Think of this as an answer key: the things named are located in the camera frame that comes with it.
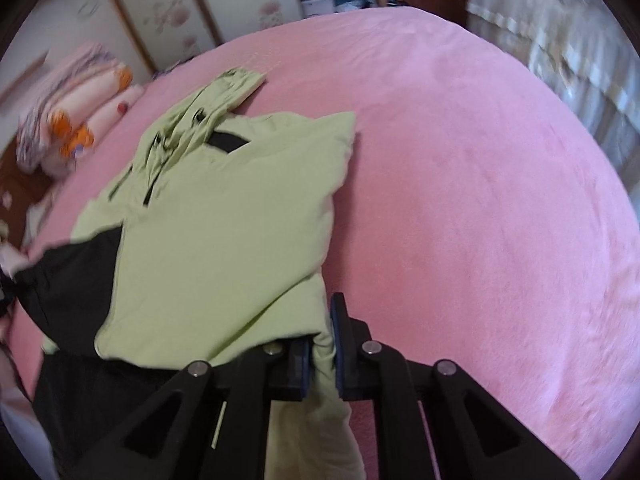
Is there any green and black hooded jacket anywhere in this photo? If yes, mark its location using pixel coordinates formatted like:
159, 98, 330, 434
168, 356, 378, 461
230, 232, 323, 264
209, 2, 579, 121
12, 67, 368, 480

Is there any pink fleece bed blanket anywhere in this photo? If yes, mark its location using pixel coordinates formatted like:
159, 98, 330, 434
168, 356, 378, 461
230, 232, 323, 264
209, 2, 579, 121
0, 5, 640, 480

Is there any floral wardrobe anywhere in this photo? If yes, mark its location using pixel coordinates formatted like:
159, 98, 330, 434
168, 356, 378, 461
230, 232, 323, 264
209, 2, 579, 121
97, 0, 306, 68

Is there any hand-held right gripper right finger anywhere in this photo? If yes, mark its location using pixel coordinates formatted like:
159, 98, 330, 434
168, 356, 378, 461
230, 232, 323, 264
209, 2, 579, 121
327, 292, 583, 480

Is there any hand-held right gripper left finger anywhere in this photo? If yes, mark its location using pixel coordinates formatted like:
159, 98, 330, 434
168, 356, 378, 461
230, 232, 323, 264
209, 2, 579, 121
82, 337, 313, 480

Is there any wooden headboard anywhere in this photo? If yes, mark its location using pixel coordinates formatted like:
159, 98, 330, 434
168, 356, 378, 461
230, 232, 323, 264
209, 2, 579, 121
0, 137, 66, 251

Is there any white lace-covered bed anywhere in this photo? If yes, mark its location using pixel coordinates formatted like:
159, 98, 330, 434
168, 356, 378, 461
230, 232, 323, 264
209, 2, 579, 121
465, 0, 640, 171

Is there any folded cartoon bear quilt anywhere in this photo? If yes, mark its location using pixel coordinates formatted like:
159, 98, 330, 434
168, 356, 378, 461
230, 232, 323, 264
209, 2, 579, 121
15, 42, 146, 178

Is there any wall-mounted wooden bar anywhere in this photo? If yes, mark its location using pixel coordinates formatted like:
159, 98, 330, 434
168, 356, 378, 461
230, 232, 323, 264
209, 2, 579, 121
0, 50, 49, 106

